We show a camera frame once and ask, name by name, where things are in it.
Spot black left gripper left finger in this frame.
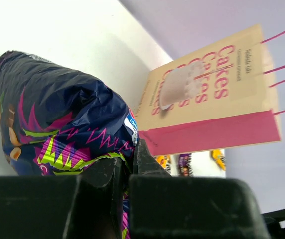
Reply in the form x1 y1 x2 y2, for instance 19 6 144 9
0 158 123 239

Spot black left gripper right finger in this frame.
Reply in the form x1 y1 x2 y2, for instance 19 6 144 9
129 139 270 239

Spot brown purple M&M's packet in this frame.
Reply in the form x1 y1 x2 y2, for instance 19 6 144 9
178 154 193 177

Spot yellow m&m's packet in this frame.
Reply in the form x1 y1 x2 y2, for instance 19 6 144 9
210 150 226 171
155 155 172 174

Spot blue purple snack bag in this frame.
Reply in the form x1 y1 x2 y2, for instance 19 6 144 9
0 50 140 239

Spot beige pink paper bag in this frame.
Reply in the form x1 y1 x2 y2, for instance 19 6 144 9
135 24 282 156

